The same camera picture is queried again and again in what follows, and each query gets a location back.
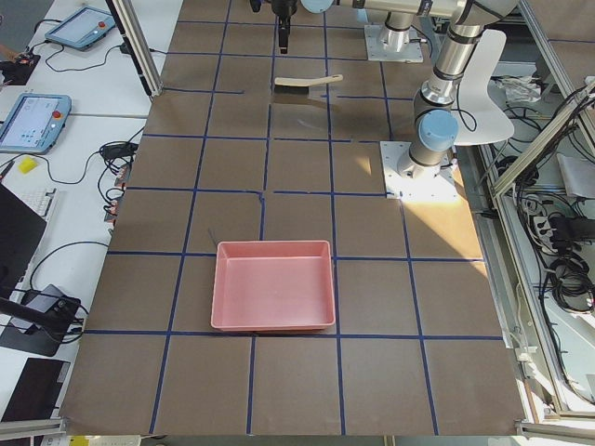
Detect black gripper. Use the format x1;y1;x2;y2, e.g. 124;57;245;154
249;0;298;54

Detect white hand brush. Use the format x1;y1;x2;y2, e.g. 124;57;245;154
273;74;343;95

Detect pink plastic bin left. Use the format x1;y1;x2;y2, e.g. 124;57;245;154
210;241;336;332

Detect upper blue teach pendant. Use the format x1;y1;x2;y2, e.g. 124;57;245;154
45;7;115;51

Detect blue teach pendant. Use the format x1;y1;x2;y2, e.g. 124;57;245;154
1;93;72;154
45;7;115;51

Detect white chair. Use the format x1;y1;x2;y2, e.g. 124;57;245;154
452;29;514;147

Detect lower blue teach pendant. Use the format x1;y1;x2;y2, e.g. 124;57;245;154
1;93;72;154

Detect yellow sponge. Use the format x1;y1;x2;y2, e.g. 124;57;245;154
18;156;39;175

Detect white keyboard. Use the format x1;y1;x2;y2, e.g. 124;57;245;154
20;188;59;220

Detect black laptop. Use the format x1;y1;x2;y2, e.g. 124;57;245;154
0;185;46;298

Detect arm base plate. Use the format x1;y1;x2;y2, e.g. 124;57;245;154
364;24;424;63
379;141;458;203

